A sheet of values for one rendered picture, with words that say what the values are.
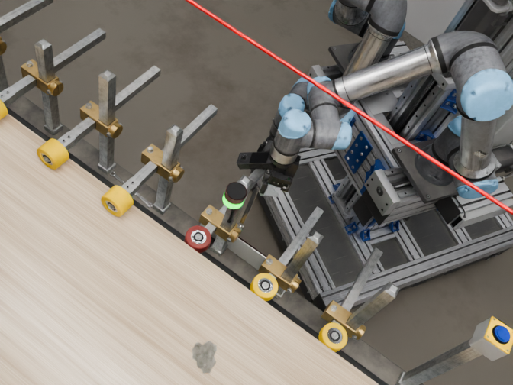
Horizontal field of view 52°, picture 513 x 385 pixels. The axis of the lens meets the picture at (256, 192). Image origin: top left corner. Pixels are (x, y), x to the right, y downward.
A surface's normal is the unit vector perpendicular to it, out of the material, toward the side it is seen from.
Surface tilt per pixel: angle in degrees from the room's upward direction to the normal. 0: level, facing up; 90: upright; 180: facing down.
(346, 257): 0
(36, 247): 0
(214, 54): 0
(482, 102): 83
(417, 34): 90
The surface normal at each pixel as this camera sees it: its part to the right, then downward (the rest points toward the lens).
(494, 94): 0.04, 0.78
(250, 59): 0.24, -0.52
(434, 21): -0.58, 0.60
